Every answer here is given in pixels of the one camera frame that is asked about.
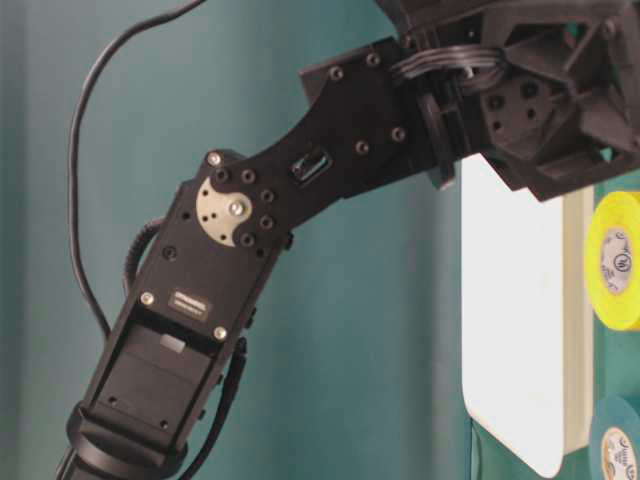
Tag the yellow tape roll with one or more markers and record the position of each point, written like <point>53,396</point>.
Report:
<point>611,261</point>

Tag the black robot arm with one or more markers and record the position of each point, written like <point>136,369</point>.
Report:
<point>173,360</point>

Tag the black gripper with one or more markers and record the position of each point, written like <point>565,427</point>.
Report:
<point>547,92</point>

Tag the white plastic case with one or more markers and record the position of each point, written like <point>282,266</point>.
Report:
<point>527,324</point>

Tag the teal tape roll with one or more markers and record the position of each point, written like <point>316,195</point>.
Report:
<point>614,439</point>

